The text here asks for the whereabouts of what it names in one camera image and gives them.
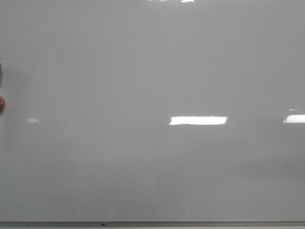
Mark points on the white whiteboard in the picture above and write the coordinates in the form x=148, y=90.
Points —
x=152, y=113

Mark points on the red round magnet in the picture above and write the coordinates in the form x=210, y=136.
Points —
x=2, y=104

